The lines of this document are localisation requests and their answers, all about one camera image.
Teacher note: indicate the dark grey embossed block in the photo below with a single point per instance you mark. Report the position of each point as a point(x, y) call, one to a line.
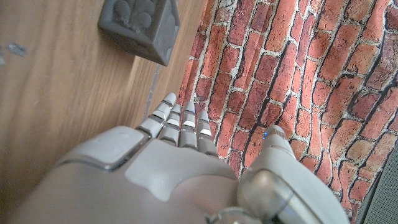
point(140, 28)

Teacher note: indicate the red brick print backdrop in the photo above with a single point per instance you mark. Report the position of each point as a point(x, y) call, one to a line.
point(311, 77)

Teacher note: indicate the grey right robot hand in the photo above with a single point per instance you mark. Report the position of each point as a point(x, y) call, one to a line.
point(155, 180)

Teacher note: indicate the grey tape outline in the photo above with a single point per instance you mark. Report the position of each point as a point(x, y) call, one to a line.
point(152, 90)

